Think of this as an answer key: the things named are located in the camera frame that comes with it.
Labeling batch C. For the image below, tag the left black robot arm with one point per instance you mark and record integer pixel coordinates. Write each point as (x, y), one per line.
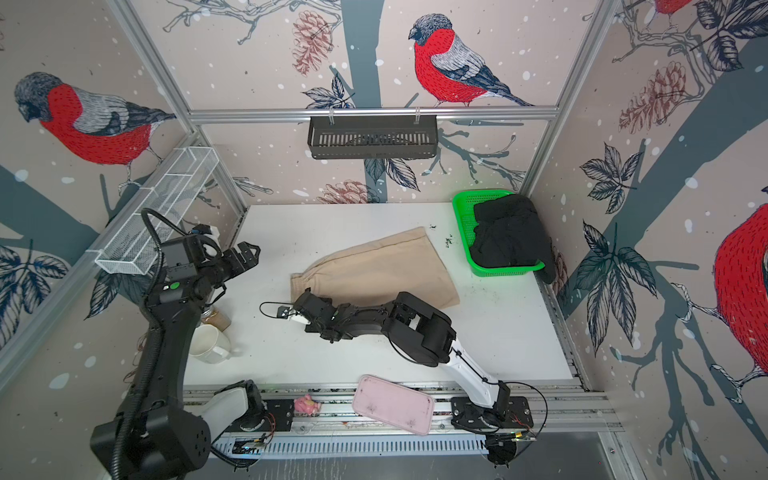
(152, 435)

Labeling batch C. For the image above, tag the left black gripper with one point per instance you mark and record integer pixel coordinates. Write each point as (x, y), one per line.
(238, 264)

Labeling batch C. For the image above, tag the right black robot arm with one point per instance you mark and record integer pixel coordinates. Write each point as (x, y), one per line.
(419, 333)

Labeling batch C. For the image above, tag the white mug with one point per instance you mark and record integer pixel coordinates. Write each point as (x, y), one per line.
(210, 345)

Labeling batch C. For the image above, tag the white mesh wire shelf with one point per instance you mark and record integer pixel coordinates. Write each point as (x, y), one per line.
(132, 250)

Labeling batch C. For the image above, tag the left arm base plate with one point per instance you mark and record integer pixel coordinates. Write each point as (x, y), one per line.
(276, 415)

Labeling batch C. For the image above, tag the beige shorts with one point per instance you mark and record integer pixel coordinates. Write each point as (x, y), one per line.
(376, 272)

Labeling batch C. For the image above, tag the green plastic basket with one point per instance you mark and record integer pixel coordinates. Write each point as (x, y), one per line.
(463, 205)

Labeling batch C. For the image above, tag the black hanging wire basket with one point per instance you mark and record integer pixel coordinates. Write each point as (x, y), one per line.
(373, 137)

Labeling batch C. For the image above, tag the pink plastic tray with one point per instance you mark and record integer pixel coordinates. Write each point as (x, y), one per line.
(394, 405)

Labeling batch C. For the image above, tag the small pink toy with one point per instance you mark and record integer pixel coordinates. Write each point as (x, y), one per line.
(307, 406)

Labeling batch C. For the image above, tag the black shorts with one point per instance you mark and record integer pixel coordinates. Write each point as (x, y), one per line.
(510, 234)

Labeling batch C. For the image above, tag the spice jar with silver lid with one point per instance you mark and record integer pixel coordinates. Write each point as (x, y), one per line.
(214, 317)

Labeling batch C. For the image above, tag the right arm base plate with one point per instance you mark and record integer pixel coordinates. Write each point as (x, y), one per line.
(479, 420)

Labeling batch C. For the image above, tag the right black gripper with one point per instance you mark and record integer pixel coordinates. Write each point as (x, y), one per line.
(315, 324)

